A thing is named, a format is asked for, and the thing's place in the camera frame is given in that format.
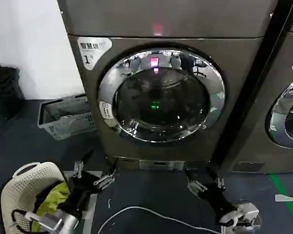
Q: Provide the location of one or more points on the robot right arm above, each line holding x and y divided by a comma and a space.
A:
244, 213

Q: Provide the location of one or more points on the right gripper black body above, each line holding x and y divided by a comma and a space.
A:
218, 197

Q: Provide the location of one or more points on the grey plastic crate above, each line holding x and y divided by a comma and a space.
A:
63, 126

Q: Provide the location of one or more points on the green floor tape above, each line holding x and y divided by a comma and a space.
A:
285, 197

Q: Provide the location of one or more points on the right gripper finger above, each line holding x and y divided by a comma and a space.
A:
220, 183
196, 185

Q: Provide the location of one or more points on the round glass dryer door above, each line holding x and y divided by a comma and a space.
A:
161, 97
290, 114

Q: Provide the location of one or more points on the yellow-green garment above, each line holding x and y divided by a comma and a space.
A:
55, 197

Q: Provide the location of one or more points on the white perforated laundry basket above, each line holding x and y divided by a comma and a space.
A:
17, 185

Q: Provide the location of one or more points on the small hex key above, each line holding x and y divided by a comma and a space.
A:
109, 203

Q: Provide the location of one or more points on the white triangular scrap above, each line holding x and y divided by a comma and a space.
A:
283, 198

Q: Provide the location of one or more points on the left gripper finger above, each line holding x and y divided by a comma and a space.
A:
105, 179
78, 168

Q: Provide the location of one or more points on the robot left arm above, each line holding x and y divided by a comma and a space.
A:
61, 223

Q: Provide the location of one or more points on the grey dryer numbered one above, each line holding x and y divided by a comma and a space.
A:
180, 156

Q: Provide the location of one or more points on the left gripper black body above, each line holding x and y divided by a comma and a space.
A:
79, 187

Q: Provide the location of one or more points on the grey dryer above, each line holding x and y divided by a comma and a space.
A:
266, 158

